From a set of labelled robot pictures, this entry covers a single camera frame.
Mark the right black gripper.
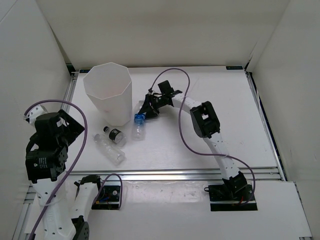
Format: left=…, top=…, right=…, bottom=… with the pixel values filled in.
left=138, top=94, right=167, bottom=120

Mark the blue label plastic bottle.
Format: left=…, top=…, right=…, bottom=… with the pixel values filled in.
left=131, top=100, right=146, bottom=141

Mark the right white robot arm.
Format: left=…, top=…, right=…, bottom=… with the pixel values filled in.
left=139, top=90, right=248, bottom=200

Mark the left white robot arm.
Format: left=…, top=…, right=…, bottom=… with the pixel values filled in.
left=25, top=105, right=105, bottom=240

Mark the white octagonal plastic bin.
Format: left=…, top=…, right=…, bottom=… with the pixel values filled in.
left=83, top=62, right=133, bottom=126

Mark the black label small bottle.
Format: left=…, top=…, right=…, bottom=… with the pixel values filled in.
left=103, top=126, right=127, bottom=147

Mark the clear unlabelled plastic bottle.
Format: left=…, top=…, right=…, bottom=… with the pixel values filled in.
left=93, top=133, right=126, bottom=166

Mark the left aluminium rail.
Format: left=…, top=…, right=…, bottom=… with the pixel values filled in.
left=60, top=71, right=79, bottom=113

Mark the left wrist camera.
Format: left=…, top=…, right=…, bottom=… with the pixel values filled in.
left=24, top=104, right=48, bottom=126

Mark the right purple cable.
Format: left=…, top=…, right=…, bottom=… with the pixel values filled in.
left=148, top=67, right=256, bottom=206

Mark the purple cable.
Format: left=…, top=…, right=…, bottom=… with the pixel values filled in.
left=148, top=67, right=256, bottom=206
left=23, top=99, right=123, bottom=240

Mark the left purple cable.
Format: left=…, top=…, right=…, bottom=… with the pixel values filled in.
left=23, top=99, right=123, bottom=240

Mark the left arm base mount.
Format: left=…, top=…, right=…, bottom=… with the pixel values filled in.
left=91, top=183, right=122, bottom=211

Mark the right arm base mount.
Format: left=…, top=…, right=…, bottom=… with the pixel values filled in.
left=203, top=184, right=258, bottom=212

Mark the front aluminium rail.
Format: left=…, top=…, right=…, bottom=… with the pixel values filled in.
left=66, top=166, right=281, bottom=181

